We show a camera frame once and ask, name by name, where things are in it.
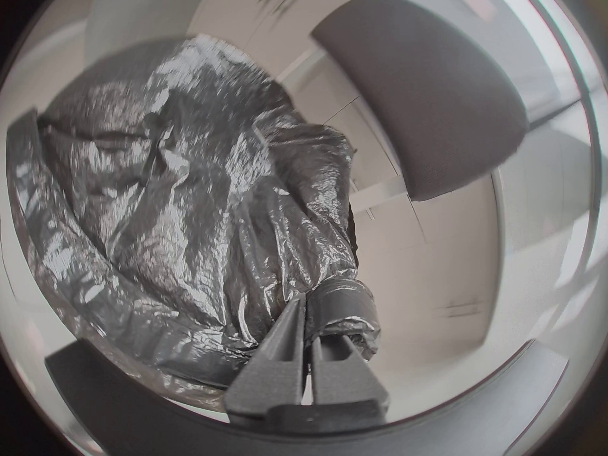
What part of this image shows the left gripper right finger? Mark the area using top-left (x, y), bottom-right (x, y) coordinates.
top-left (311, 334), bottom-right (391, 411)

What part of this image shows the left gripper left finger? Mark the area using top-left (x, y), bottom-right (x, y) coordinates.
top-left (225, 294), bottom-right (308, 420)

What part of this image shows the black plastic bag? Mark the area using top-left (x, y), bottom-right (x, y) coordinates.
top-left (12, 36), bottom-right (383, 389)

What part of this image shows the grey padded white-framed chair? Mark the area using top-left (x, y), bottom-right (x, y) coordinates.
top-left (6, 0), bottom-right (531, 203)

